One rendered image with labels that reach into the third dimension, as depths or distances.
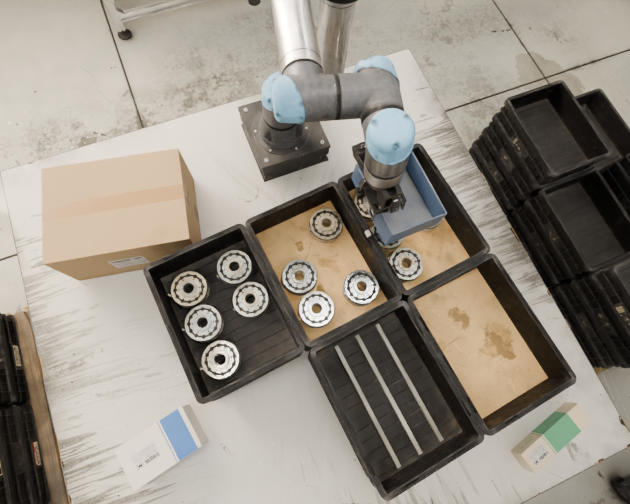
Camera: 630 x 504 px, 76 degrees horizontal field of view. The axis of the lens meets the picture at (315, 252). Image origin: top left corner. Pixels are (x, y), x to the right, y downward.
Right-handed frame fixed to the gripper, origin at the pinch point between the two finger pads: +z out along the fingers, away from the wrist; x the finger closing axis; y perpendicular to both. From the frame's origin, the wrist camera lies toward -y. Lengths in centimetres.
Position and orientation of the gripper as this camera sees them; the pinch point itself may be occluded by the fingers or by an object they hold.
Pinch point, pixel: (372, 201)
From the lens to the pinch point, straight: 98.3
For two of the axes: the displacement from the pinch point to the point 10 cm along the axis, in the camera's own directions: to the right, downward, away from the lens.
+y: 3.5, 9.0, -2.6
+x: 9.3, -3.5, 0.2
